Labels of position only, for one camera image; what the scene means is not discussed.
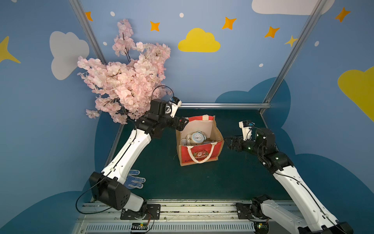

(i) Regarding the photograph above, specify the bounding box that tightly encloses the blue twin-bell alarm clock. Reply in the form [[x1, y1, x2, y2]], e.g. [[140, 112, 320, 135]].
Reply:
[[186, 131, 206, 146]]

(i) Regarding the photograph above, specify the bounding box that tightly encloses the red burlap canvas bag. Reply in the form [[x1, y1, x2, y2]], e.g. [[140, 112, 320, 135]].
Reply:
[[176, 115, 224, 166]]

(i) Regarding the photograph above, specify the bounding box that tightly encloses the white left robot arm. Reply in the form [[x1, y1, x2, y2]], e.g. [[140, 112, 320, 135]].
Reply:
[[89, 114, 189, 217]]

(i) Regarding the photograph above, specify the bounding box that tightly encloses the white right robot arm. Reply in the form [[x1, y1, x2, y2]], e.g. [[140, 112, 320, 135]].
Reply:
[[225, 127, 354, 234]]

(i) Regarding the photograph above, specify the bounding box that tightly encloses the pink cherry blossom tree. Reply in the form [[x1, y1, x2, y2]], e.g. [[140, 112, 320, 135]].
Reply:
[[77, 19, 171, 124]]

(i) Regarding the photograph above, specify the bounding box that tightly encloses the blue dotted work glove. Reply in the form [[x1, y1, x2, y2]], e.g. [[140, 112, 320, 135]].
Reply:
[[124, 170, 146, 190]]

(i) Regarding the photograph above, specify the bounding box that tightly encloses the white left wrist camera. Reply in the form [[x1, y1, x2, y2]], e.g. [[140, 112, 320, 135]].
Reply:
[[165, 97, 182, 118]]

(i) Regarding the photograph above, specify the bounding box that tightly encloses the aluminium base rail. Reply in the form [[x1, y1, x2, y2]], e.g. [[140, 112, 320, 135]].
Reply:
[[72, 199, 259, 234]]

